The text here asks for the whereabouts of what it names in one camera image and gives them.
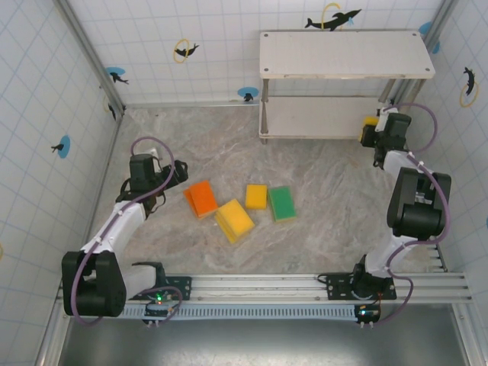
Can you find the small yellow sponge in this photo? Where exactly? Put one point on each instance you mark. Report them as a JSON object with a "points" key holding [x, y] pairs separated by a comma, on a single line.
{"points": [[370, 121], [256, 196]]}

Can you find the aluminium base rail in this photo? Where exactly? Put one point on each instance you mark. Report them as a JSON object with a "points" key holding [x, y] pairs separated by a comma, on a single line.
{"points": [[259, 284]]}

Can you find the small controller board green light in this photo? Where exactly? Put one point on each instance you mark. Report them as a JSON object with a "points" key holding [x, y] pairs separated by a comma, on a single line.
{"points": [[368, 313], [158, 301]]}

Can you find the aluminium table edge rail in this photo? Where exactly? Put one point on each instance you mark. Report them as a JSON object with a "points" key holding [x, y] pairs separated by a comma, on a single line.
{"points": [[183, 104], [110, 152], [444, 265]]}

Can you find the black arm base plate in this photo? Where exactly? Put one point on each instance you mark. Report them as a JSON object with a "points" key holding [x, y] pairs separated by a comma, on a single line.
{"points": [[337, 286], [183, 286]]}

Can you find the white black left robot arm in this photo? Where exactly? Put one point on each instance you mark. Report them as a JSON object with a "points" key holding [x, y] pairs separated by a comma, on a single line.
{"points": [[114, 225]]}

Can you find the aluminium frame post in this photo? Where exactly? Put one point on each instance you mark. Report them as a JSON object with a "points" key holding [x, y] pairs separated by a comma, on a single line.
{"points": [[438, 18], [92, 57]]}

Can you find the white two-tier shelf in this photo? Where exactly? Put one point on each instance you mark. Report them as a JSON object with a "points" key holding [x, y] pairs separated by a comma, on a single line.
{"points": [[328, 53]]}

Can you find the plain blue circle decal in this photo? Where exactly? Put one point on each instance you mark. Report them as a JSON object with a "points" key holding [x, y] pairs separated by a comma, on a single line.
{"points": [[436, 46], [425, 27]]}

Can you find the green scrub sponge yellow base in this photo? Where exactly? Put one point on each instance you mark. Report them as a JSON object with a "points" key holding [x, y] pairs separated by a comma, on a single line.
{"points": [[282, 202]]}

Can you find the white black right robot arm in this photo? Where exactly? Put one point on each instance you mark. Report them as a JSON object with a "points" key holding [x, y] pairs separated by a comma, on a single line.
{"points": [[415, 206]]}

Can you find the blue circle orca decal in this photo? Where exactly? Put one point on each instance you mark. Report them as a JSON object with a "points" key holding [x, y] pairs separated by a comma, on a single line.
{"points": [[248, 93], [65, 146]]}

